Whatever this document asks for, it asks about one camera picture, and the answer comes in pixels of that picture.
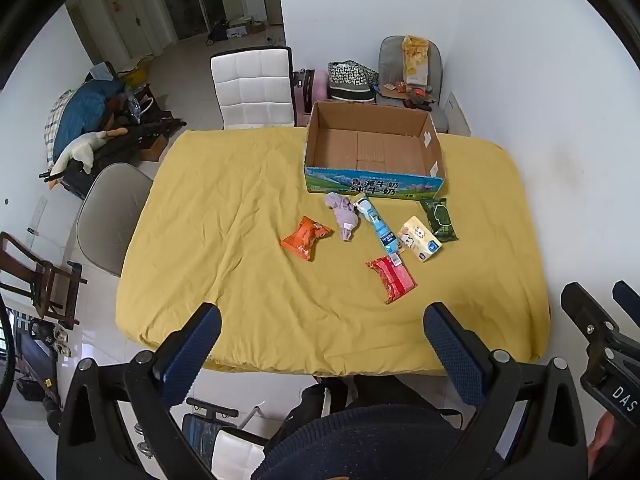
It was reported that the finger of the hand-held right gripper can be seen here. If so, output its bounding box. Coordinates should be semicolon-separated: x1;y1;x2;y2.
560;282;623;361
612;280;640;323

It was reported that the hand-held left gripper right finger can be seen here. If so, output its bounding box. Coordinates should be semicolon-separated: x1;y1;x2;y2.
423;302;588;480

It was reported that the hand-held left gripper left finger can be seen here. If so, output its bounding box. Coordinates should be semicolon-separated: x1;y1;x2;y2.
56;302;222;480

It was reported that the red snack packet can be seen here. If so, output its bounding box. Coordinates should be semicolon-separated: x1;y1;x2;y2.
365;254;418;305

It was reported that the yellow tissue pack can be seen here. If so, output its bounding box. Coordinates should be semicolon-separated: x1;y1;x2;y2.
397;215;444;264

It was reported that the green wipes pack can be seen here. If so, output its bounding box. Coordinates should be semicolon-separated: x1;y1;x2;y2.
419;197;459;243

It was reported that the blue tube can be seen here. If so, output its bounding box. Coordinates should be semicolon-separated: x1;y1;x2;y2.
352;196;403;256

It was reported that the orange snack packet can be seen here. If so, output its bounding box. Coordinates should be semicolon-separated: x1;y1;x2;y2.
280;216;334;262

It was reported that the printed cardboard box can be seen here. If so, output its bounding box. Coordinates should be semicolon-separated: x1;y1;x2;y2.
303;101;446;200

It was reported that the person's right hand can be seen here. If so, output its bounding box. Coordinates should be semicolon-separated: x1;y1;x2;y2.
587;410;618;478

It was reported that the yellow tablecloth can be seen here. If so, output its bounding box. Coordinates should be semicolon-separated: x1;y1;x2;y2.
115;127;551;377

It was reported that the person's dark knit clothing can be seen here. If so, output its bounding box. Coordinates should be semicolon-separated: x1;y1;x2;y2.
250;375;481;480

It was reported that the black wheeled equipment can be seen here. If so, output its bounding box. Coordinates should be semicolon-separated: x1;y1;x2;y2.
0;295;66;436

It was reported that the beige chair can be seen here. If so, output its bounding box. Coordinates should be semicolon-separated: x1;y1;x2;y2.
76;164;154;278

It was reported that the dark wooden chair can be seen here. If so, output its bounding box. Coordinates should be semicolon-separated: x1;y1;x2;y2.
0;232;88;328

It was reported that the small brown box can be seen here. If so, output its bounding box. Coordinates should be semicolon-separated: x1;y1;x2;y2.
140;135;168;161

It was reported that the white goose plush toy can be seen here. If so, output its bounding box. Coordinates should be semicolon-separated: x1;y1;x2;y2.
48;130;128;191

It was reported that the clear plastic bottle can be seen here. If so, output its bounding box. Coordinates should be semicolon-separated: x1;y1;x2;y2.
125;87;147;122

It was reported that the blue striped bundle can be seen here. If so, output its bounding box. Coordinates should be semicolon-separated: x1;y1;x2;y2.
52;80;121;158

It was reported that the white padded chair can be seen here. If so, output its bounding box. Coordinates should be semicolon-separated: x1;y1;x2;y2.
210;46;297;132

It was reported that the plaid cloth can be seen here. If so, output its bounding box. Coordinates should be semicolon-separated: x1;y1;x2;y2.
44;91;73;161

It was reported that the pink suitcase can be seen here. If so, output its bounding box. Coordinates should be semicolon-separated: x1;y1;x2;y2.
292;69;331;128

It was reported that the yellow snack box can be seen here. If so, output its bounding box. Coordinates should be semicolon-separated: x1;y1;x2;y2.
401;35;430;86

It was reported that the black white patterned bag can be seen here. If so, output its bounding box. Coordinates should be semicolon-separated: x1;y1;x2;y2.
327;61;380;103

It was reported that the grey cushioned chair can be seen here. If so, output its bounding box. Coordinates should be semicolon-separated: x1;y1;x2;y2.
377;36;450;135

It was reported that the beige door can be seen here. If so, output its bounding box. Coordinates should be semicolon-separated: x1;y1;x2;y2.
97;0;153;58

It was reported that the sliding glass door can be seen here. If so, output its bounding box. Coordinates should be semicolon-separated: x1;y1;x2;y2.
150;0;278;41

